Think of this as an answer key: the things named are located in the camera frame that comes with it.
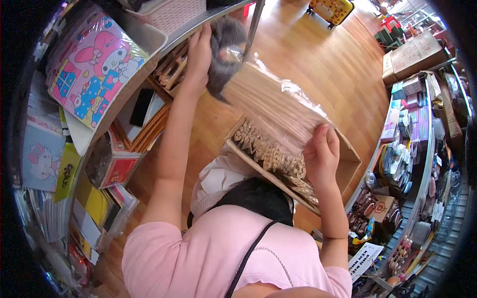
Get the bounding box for person's right thumb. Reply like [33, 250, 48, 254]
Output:
[312, 124, 329, 157]

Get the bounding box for full shop shelf with picture boards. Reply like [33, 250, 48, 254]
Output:
[11, 0, 267, 289]

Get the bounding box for person's legs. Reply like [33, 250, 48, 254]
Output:
[190, 143, 261, 220]

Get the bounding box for bundle of grey-tufted sticks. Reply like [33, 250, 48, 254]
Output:
[206, 17, 334, 157]

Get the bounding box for person's left hand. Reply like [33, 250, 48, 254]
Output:
[184, 22, 213, 90]

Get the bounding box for person's right index finger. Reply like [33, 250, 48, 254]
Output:
[327, 127, 340, 158]

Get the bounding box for yellow spotted suitcase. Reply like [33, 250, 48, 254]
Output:
[306, 0, 355, 30]

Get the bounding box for pile of beige patterned goods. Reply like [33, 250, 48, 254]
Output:
[233, 119, 321, 215]

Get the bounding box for person's body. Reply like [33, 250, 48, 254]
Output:
[121, 177, 353, 298]

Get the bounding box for person's right hand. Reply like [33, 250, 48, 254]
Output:
[304, 124, 340, 190]

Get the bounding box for open cardboard box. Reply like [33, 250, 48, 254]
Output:
[224, 115, 363, 217]

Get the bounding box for person's left fingers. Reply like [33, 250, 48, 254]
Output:
[189, 22, 213, 49]

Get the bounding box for large closed cardboard carton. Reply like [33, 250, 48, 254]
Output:
[382, 30, 448, 86]

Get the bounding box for full shop shelf with small goods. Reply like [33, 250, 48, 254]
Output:
[345, 7, 474, 298]

